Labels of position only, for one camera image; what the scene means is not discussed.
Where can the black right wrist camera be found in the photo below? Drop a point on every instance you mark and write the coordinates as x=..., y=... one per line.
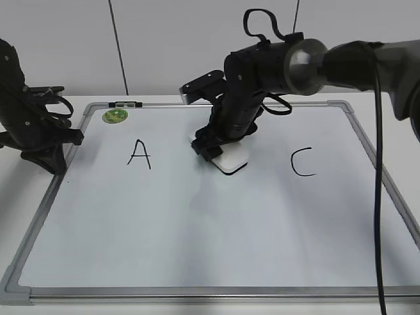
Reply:
x=208, y=87

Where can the white whiteboard eraser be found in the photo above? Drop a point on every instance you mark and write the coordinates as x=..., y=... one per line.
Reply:
x=234, y=157

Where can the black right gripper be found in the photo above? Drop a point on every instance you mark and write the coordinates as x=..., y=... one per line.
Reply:
x=251, y=74

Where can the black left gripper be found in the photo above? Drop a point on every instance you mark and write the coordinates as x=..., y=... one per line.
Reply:
x=24, y=129

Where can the round green magnet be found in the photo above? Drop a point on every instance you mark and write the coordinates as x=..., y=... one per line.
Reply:
x=115, y=116

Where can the white magnetic whiteboard grey frame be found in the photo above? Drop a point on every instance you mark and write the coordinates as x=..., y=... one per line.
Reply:
x=139, y=217

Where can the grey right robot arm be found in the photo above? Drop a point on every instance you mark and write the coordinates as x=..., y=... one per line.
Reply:
x=392, y=68

